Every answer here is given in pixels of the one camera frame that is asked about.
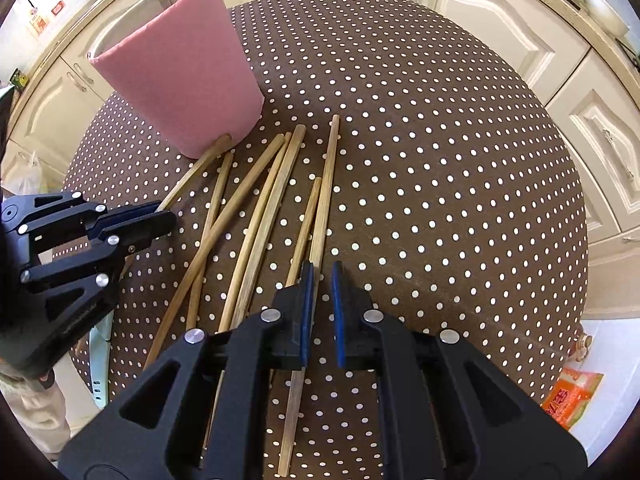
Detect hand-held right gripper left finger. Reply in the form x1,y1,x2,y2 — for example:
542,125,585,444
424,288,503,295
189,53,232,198
59,260,316,480

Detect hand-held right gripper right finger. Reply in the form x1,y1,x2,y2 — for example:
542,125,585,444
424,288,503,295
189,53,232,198
331,260,587,480

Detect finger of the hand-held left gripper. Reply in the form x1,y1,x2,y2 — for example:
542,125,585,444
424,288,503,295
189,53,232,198
21,211,178,322
0,191,162,239

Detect mint handled knife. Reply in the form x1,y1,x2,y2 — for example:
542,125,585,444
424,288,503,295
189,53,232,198
89,310,114,411

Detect slender wooden chopstick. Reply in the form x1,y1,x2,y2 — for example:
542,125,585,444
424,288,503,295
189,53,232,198
156,134,233,212
277,114,341,477

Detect bunch of wooden chopsticks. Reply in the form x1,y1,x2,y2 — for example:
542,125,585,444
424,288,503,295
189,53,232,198
144,124,323,367

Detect pink utensil holder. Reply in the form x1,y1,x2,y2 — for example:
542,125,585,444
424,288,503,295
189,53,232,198
89,0,265,160

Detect person's left hand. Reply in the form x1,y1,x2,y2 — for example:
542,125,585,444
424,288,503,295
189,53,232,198
0,362,56,396

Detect person's light trousers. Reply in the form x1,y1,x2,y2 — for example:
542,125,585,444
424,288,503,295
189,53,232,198
15,385,72,458

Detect white plastic bag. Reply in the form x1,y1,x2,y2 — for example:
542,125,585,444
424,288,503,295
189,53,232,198
1,151,45,196

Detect orange bottle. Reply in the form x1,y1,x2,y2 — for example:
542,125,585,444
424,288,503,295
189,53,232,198
26,6,49,37

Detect orange snack packet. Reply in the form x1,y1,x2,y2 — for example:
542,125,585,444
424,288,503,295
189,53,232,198
540,366,605,431

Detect white bowl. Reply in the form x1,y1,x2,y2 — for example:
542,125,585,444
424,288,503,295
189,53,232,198
581,0,632,37

